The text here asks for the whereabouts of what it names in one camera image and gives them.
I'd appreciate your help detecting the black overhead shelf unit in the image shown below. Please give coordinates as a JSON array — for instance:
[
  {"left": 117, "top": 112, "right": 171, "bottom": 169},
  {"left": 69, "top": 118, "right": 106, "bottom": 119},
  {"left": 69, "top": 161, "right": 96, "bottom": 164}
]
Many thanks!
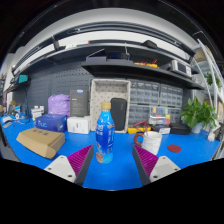
[{"left": 11, "top": 21, "right": 205, "bottom": 91}]

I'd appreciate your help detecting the purple plastic bag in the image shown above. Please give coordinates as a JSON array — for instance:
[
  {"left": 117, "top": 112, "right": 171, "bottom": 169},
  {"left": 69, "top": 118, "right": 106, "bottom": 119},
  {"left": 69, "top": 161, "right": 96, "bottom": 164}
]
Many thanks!
[{"left": 47, "top": 93, "right": 71, "bottom": 118}]

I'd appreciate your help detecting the blue drink bottle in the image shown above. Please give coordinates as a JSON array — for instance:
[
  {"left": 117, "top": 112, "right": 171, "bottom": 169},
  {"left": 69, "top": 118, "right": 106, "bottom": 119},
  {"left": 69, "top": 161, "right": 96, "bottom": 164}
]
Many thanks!
[{"left": 95, "top": 101, "right": 116, "bottom": 164}]

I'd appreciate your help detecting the wide grey drawer cabinet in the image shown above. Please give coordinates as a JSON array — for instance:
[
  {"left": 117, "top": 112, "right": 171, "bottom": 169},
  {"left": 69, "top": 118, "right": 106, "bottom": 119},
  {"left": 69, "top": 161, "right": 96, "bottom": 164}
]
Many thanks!
[{"left": 128, "top": 79, "right": 161, "bottom": 127}]

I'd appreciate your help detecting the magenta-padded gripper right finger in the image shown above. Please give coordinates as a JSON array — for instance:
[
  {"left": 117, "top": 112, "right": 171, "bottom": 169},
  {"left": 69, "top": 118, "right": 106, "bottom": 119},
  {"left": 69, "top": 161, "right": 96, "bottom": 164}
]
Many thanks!
[{"left": 132, "top": 144, "right": 181, "bottom": 187}]

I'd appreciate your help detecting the flat round red coaster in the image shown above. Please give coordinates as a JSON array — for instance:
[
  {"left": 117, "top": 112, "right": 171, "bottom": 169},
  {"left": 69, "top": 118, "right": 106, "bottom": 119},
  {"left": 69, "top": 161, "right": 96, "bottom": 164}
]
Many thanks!
[{"left": 166, "top": 143, "right": 182, "bottom": 154}]

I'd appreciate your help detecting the clear box with coloured parts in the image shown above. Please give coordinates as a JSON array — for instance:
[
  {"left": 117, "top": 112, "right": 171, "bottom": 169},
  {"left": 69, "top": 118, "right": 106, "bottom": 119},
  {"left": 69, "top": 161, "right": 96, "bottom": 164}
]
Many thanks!
[{"left": 148, "top": 105, "right": 172, "bottom": 127}]

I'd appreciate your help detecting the dark grey upright box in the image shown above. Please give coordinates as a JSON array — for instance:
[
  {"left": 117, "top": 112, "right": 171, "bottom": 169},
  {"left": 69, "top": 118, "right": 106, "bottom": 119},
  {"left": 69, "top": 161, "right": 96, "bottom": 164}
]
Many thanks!
[{"left": 69, "top": 89, "right": 90, "bottom": 118}]

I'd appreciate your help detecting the flat black case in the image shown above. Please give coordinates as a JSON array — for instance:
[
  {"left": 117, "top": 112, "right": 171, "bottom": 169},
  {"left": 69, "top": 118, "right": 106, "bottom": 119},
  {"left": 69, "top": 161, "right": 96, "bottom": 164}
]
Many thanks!
[{"left": 169, "top": 123, "right": 192, "bottom": 136}]

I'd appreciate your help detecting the flat brown cardboard box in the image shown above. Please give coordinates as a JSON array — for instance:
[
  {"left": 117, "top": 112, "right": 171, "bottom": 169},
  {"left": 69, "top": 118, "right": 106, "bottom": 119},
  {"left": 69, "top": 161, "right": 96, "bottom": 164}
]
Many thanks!
[{"left": 15, "top": 127, "right": 66, "bottom": 160}]

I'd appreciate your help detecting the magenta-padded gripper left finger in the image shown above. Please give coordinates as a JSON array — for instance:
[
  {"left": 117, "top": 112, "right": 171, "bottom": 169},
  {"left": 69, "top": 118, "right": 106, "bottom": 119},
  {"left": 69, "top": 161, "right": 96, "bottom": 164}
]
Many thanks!
[{"left": 44, "top": 144, "right": 95, "bottom": 187}]

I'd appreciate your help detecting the white mug with brown handle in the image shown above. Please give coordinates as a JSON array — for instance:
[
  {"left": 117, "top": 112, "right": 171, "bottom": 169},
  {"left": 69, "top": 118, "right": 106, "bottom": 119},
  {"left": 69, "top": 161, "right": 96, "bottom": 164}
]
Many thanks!
[{"left": 133, "top": 130, "right": 163, "bottom": 156}]

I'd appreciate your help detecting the black zip pouch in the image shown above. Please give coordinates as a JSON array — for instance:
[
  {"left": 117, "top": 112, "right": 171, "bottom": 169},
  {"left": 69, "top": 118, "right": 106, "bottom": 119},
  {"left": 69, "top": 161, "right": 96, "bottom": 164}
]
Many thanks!
[{"left": 110, "top": 97, "right": 128, "bottom": 132}]

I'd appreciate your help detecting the yellow multimeter with red leads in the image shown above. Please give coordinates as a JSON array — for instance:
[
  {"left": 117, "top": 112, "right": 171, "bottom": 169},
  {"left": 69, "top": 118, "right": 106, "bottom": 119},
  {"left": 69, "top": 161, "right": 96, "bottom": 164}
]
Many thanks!
[{"left": 126, "top": 120, "right": 152, "bottom": 135}]

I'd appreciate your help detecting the small white box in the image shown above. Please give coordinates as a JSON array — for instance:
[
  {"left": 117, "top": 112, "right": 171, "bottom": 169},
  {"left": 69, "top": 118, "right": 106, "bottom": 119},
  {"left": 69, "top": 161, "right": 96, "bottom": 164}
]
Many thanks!
[{"left": 66, "top": 115, "right": 92, "bottom": 135}]

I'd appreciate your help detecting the white metal rack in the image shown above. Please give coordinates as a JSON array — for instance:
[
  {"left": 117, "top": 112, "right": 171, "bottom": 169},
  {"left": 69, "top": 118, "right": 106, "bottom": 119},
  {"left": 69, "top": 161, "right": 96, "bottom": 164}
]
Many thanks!
[{"left": 189, "top": 38, "right": 224, "bottom": 141}]

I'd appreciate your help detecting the narrow grey drawer cabinet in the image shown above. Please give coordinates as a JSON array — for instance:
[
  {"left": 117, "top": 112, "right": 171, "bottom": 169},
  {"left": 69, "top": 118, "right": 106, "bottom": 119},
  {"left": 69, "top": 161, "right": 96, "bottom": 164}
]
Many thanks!
[{"left": 159, "top": 83, "right": 184, "bottom": 109}]

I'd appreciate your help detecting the black device with white label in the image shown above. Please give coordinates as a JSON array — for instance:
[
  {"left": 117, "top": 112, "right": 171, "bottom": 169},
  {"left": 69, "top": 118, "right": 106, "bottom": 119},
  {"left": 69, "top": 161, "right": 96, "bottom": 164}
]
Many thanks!
[{"left": 151, "top": 124, "right": 172, "bottom": 135}]

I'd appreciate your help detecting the potted green plant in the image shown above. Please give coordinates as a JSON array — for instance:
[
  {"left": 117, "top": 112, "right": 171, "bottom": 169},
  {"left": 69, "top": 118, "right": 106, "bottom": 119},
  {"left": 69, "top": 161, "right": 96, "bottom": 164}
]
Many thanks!
[{"left": 179, "top": 95, "right": 218, "bottom": 134}]

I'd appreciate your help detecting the blue carton box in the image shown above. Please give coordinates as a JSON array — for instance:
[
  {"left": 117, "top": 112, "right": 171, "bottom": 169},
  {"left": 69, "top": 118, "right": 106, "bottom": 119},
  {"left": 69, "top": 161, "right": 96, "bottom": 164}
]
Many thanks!
[{"left": 34, "top": 113, "right": 68, "bottom": 133}]

